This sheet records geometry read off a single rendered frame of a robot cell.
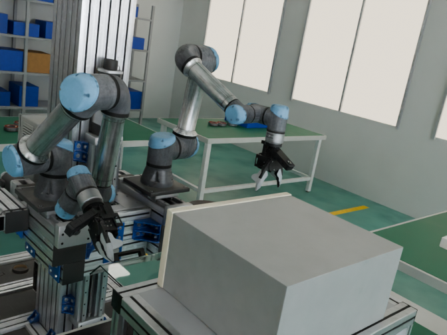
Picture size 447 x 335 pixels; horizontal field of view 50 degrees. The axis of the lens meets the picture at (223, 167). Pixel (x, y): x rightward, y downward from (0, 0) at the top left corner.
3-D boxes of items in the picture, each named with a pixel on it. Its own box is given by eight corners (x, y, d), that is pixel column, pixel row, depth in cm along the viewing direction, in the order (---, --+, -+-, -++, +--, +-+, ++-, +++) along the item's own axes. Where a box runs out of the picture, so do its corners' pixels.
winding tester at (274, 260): (156, 284, 121) (167, 209, 115) (274, 253, 150) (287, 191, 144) (266, 378, 94) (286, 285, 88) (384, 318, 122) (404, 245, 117)
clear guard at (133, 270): (89, 274, 141) (90, 256, 140) (157, 259, 157) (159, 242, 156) (148, 335, 118) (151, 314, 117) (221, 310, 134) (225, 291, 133)
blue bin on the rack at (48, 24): (34, 35, 718) (35, 18, 712) (61, 38, 746) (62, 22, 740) (45, 38, 689) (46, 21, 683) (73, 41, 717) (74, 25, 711)
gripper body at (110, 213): (124, 226, 149) (110, 197, 155) (99, 230, 144) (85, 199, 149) (116, 240, 154) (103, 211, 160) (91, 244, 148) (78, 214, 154)
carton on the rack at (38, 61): (14, 67, 714) (15, 48, 707) (38, 69, 738) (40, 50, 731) (24, 72, 686) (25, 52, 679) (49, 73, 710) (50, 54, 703)
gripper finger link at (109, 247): (130, 252, 144) (118, 228, 149) (112, 256, 140) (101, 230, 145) (126, 258, 146) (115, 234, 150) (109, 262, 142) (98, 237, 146)
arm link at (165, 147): (140, 159, 219) (144, 131, 215) (161, 157, 230) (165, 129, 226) (158, 167, 212) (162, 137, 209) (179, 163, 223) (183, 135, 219)
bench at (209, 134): (149, 181, 549) (157, 117, 529) (264, 171, 674) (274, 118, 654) (197, 210, 485) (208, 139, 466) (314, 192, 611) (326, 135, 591)
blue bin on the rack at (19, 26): (2, 31, 687) (2, 18, 683) (27, 34, 712) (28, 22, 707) (13, 34, 659) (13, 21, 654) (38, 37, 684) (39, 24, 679)
